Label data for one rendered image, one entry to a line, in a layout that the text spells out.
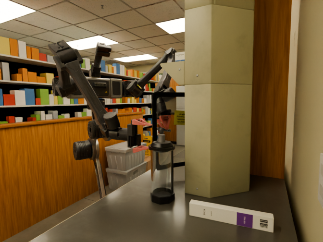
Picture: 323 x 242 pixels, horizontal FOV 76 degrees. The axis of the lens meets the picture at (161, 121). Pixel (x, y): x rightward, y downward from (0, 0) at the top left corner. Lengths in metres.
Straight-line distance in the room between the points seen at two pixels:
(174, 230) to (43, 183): 2.25
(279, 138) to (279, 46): 0.46
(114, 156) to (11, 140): 1.34
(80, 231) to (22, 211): 2.04
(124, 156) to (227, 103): 2.37
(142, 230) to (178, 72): 0.61
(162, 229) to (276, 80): 0.88
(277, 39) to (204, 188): 0.80
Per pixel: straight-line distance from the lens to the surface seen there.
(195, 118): 0.86
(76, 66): 1.04
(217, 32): 0.90
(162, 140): 0.82
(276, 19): 1.25
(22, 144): 2.60
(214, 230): 0.74
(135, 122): 0.85
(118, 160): 3.18
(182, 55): 1.00
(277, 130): 1.20
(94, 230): 0.77
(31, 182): 2.74
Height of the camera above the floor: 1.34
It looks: 5 degrees down
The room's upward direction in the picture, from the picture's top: 1 degrees counter-clockwise
